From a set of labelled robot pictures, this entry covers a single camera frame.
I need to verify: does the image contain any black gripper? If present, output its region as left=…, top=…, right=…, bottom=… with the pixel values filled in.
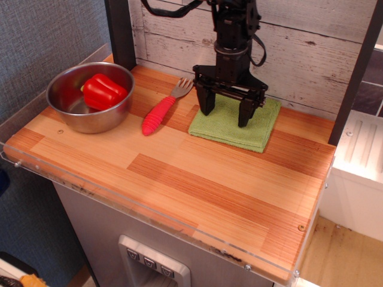
left=193, top=49, right=267, bottom=127

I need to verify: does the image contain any green cloth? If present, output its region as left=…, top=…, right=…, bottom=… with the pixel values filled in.
left=189, top=95, right=281, bottom=153

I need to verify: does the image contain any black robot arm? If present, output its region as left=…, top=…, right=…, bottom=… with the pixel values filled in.
left=193, top=1, right=268, bottom=127

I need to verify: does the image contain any clear acrylic edge guard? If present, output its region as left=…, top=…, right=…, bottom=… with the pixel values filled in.
left=5, top=138, right=335, bottom=285

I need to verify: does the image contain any red toy bell pepper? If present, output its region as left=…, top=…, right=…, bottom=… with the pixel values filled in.
left=81, top=74, right=128, bottom=111

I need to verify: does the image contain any white toy sink unit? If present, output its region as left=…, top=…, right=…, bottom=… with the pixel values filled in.
left=318, top=44, right=383, bottom=242

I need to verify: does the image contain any stainless steel bowl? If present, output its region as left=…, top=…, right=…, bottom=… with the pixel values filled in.
left=46, top=62, right=135, bottom=134

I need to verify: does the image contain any grey toy fridge cabinet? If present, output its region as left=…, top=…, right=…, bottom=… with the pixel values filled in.
left=54, top=184, right=273, bottom=286

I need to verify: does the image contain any silver dispenser panel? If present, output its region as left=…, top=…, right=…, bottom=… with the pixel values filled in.
left=118, top=235, right=192, bottom=286

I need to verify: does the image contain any yellow object at corner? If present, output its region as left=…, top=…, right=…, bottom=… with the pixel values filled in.
left=20, top=274, right=47, bottom=287

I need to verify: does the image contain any red-handled metal fork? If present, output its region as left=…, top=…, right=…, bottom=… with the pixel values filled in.
left=141, top=78, right=193, bottom=136

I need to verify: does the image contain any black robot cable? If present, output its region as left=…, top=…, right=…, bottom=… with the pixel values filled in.
left=140, top=0, right=268, bottom=68

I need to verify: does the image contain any dark right vertical post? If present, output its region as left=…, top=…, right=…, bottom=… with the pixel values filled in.
left=328, top=0, right=382, bottom=146

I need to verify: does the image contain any dark vertical post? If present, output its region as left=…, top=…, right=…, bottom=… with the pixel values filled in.
left=104, top=0, right=136, bottom=70
left=328, top=0, right=382, bottom=146

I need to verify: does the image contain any dark left vertical post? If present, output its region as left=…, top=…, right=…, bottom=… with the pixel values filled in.
left=104, top=0, right=136, bottom=70

